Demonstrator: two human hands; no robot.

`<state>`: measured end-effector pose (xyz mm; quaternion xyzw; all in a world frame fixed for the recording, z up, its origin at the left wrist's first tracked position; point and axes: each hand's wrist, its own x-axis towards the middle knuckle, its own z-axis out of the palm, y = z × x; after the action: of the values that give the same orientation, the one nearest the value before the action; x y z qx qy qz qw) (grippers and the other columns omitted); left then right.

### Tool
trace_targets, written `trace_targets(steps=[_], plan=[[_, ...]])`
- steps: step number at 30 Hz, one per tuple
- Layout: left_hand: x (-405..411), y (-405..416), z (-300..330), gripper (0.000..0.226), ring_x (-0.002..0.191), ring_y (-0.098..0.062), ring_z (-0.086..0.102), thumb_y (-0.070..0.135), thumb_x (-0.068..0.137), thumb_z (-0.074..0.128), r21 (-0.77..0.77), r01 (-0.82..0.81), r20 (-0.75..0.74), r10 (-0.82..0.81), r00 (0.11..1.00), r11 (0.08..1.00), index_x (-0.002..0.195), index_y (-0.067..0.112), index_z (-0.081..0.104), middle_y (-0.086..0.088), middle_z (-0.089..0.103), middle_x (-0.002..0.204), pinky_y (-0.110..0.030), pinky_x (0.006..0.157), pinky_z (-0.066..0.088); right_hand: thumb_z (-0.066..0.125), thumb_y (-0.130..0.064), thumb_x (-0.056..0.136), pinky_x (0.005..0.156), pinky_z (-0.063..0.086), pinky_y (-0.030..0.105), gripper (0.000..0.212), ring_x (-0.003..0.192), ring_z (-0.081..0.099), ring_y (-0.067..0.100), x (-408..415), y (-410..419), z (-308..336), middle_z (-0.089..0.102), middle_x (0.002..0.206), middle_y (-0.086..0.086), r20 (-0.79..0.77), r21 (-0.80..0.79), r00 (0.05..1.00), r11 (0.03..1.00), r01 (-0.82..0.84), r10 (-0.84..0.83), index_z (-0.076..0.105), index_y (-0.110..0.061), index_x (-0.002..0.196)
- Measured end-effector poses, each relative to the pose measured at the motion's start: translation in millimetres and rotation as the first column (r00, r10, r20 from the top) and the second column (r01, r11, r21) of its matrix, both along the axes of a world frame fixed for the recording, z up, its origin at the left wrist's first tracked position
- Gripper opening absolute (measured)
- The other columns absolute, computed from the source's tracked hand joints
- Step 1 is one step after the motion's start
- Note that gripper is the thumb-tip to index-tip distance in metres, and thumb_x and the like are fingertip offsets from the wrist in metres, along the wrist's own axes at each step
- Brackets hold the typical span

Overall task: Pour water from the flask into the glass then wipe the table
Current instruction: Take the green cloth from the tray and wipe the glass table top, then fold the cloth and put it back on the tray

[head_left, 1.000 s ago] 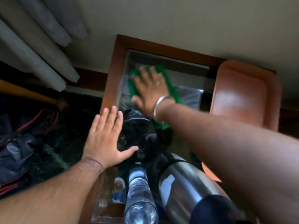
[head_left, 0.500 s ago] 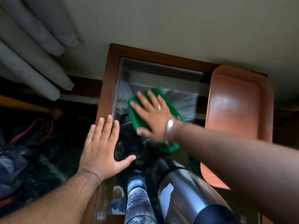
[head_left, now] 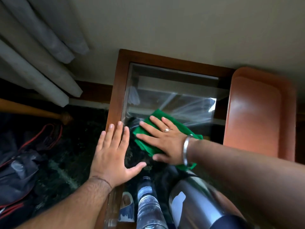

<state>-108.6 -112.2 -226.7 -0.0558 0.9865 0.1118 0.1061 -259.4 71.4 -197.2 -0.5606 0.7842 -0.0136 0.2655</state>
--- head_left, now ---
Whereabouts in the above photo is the person's right hand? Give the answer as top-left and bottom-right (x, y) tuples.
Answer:
(136, 115), (189, 166)

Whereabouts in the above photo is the person's left hand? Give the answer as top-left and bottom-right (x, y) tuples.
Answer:
(89, 121), (147, 189)

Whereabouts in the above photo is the green cleaning cloth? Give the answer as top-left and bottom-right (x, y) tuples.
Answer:
(133, 109), (203, 171)

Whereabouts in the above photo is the person's right forearm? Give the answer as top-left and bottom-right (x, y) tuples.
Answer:
(187, 139), (305, 229)

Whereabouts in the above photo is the person's left forearm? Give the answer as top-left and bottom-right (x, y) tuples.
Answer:
(14, 177), (113, 229)

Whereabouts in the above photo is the silver wrist bangle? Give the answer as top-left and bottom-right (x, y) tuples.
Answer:
(182, 134), (195, 167)

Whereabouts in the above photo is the dark wrist thread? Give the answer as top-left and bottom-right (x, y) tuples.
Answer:
(89, 176), (113, 189)

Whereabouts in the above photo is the clear plastic water bottle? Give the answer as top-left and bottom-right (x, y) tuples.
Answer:
(136, 176), (169, 229)

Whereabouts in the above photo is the white and blue slipper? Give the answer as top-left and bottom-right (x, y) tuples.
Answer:
(118, 192), (135, 223)

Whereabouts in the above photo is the wooden glass-top table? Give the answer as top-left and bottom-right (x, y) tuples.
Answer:
(95, 49), (237, 229)

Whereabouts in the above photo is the steel flask with dark base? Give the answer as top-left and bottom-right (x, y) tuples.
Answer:
(168, 174), (251, 229)

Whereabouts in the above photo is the wooden bat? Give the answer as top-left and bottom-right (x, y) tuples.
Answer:
(0, 98), (73, 126)

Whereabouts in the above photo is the orange plastic tray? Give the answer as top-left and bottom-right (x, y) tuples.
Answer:
(223, 67), (297, 162)

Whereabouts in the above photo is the black bag with red trim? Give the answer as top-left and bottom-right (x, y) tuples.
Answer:
(0, 112), (64, 229)

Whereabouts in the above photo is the grey curtain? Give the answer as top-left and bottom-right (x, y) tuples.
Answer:
(0, 0), (90, 108)

